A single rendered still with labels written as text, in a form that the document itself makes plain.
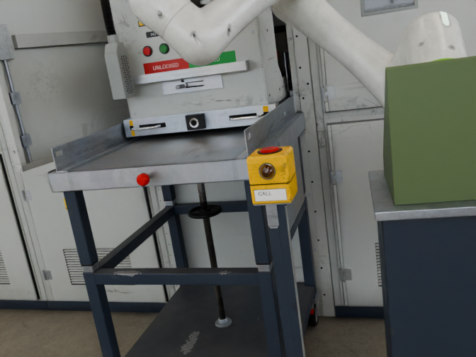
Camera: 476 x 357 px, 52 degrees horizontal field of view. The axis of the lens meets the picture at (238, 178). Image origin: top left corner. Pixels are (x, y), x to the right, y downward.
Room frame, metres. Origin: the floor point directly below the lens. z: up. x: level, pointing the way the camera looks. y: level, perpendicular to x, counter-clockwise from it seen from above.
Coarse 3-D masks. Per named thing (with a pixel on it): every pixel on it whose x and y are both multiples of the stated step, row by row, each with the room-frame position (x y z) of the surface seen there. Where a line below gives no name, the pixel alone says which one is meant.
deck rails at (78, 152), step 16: (272, 112) 1.46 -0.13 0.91; (288, 112) 1.69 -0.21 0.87; (112, 128) 1.64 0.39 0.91; (256, 128) 1.27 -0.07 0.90; (272, 128) 1.43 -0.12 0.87; (64, 144) 1.39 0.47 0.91; (80, 144) 1.46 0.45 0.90; (96, 144) 1.54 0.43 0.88; (112, 144) 1.62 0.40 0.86; (256, 144) 1.25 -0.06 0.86; (64, 160) 1.38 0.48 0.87; (80, 160) 1.44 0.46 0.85
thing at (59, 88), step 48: (0, 0) 1.56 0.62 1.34; (48, 0) 1.71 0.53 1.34; (96, 0) 1.91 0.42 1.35; (0, 48) 1.49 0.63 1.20; (48, 48) 1.68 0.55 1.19; (96, 48) 1.87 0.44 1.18; (0, 96) 1.47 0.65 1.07; (48, 96) 1.64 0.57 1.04; (96, 96) 1.82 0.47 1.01; (48, 144) 1.60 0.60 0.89
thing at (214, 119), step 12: (228, 108) 1.59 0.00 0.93; (240, 108) 1.57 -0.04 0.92; (252, 108) 1.56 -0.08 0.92; (144, 120) 1.68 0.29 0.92; (156, 120) 1.66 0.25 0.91; (168, 120) 1.65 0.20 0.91; (180, 120) 1.64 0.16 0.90; (216, 120) 1.60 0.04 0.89; (228, 120) 1.58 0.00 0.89; (240, 120) 1.57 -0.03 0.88; (252, 120) 1.56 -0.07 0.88; (144, 132) 1.68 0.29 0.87; (156, 132) 1.67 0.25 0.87; (168, 132) 1.65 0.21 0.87
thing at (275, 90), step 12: (264, 12) 1.65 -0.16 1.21; (264, 24) 1.63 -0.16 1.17; (264, 36) 1.61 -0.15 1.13; (264, 48) 1.59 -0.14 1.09; (264, 60) 1.57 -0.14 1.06; (276, 60) 1.75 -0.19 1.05; (264, 72) 1.55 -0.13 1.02; (276, 72) 1.73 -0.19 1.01; (276, 84) 1.70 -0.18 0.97; (276, 96) 1.68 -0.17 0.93
